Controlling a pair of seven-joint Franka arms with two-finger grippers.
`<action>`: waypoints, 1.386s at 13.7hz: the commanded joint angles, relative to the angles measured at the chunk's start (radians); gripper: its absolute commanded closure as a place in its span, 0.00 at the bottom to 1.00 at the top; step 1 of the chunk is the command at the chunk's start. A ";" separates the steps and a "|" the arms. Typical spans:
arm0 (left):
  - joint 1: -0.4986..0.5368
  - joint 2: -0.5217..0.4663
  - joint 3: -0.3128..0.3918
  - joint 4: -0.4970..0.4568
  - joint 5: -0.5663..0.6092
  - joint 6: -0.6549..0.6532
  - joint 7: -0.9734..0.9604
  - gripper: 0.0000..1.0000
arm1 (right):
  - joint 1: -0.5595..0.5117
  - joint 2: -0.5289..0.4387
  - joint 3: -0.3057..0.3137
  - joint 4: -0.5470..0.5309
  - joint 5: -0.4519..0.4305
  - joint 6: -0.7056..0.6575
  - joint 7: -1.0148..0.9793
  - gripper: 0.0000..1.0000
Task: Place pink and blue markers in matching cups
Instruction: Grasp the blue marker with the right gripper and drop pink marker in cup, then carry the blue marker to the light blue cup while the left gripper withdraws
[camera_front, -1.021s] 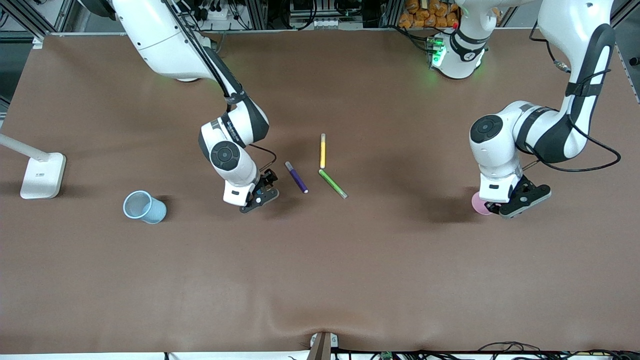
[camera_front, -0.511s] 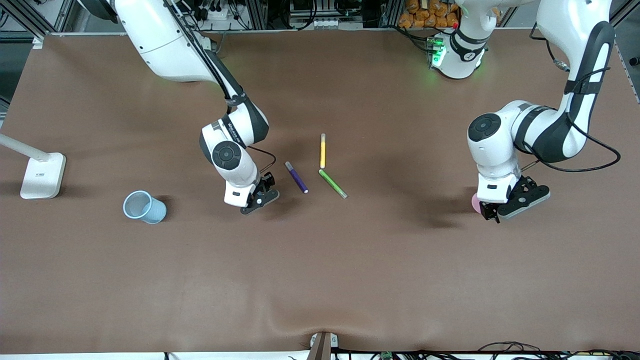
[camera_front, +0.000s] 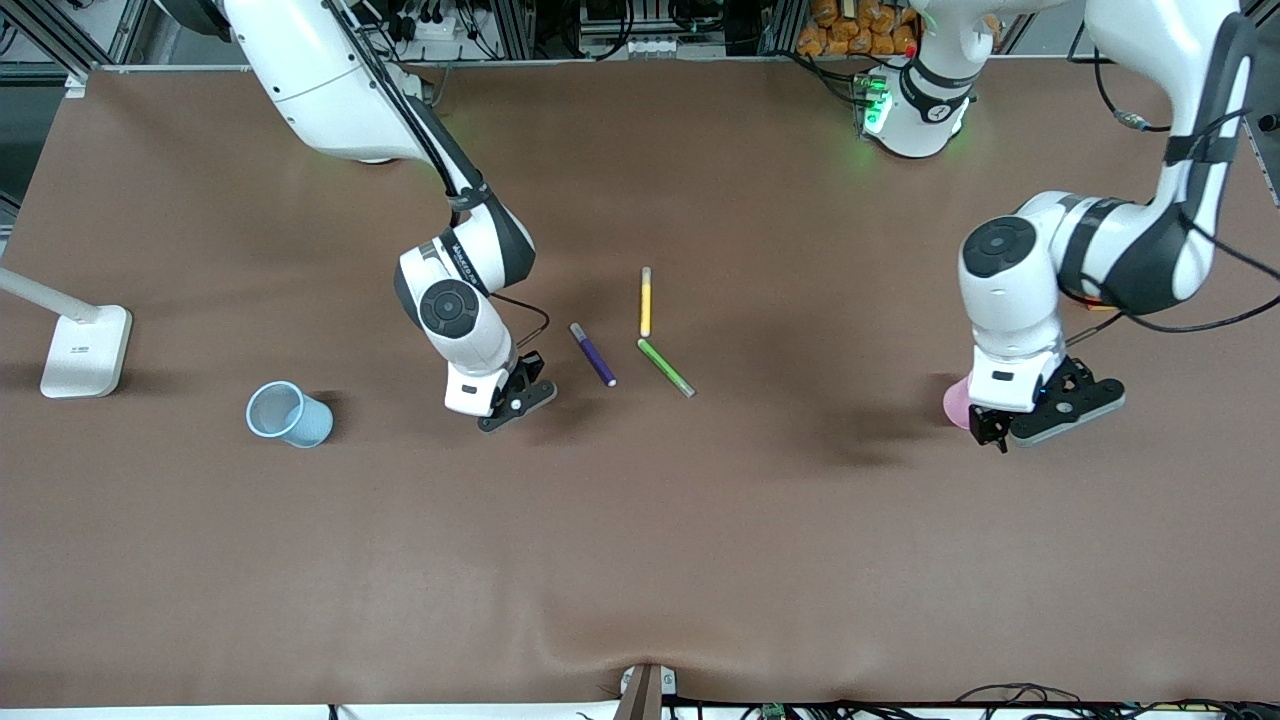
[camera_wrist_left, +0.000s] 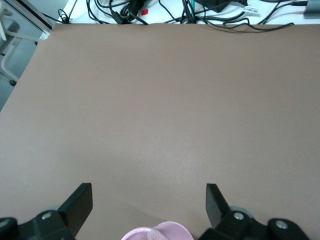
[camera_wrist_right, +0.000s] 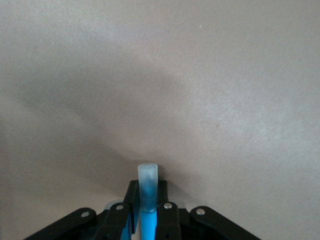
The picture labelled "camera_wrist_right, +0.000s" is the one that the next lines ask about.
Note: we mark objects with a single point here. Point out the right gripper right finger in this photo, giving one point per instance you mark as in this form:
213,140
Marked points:
175,222

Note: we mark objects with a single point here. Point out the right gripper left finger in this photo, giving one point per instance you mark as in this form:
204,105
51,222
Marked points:
110,222

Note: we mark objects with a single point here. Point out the blue marker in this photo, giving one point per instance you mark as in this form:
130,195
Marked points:
148,190

